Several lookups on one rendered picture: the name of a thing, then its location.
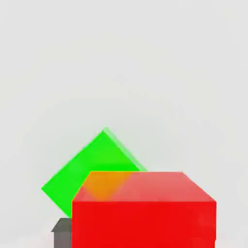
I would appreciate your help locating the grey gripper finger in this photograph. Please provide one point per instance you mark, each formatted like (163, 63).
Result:
(63, 234)

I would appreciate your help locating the small red cube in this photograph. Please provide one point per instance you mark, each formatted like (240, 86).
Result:
(143, 222)

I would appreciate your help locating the small green cube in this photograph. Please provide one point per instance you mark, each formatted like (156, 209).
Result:
(93, 162)

